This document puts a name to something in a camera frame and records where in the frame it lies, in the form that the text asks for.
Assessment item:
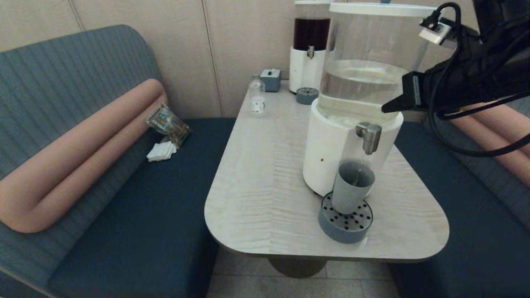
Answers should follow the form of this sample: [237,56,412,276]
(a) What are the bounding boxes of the dark juice dispenser white base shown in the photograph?
[288,0,334,94]

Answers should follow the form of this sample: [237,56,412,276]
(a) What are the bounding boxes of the clear snack packet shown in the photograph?
[145,103,191,148]

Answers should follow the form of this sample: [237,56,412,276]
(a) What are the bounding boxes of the pink sofa bolster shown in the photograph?
[449,103,530,189]
[0,79,167,233]

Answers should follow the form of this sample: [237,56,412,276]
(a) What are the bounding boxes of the grey-blue ribbed sofa backrest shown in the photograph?
[0,24,165,298]
[424,62,530,230]

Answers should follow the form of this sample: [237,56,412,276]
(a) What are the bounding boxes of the clear glass bottle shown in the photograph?
[249,74,265,118]

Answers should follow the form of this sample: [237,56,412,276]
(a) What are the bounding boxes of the white paper napkins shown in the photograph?
[146,141,177,162]

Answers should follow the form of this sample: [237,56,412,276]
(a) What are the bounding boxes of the large blue perforated drip tray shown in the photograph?
[318,192,373,244]

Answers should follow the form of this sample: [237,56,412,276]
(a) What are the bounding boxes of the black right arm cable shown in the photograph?
[429,2,530,158]

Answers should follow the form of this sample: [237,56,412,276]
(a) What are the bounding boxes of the small blue perforated drip tray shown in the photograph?
[296,87,319,105]

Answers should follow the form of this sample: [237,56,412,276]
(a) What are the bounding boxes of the blue-grey tissue box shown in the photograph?
[260,68,281,92]

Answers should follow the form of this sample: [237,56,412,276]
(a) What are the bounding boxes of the grey plastic cup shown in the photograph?
[331,161,376,215]

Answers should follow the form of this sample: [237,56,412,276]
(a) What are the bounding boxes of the clear water dispenser white base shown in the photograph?
[302,2,439,198]

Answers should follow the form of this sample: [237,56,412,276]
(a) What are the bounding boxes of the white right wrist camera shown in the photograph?
[419,19,453,45]

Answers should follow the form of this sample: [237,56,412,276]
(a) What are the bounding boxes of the steel water dispenser tap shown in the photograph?
[356,122,382,156]

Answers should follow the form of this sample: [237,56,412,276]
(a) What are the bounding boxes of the round table pedestal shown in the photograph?
[267,257,328,279]

